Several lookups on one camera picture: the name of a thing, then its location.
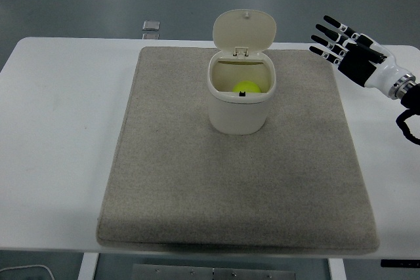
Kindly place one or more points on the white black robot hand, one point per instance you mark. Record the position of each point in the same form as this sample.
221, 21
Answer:
361, 63

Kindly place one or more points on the yellow-green tennis ball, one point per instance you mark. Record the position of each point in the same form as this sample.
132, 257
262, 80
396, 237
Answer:
246, 87

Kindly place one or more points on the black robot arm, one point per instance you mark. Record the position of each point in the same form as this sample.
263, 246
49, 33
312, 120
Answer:
410, 93

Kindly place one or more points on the cream plastic bin with lid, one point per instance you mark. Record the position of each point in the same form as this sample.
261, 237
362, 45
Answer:
239, 109

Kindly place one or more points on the beige felt mat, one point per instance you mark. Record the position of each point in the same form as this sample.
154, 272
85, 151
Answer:
229, 188

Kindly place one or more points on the black table control panel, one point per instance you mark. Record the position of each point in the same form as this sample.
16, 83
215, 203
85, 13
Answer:
400, 263

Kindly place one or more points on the square metal floor plate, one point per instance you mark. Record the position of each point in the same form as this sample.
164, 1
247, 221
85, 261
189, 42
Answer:
151, 25
151, 36

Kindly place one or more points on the grey metal plate with screws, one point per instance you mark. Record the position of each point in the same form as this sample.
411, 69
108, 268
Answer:
213, 273

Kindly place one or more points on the white table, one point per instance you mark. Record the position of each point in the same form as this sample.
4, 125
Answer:
59, 135

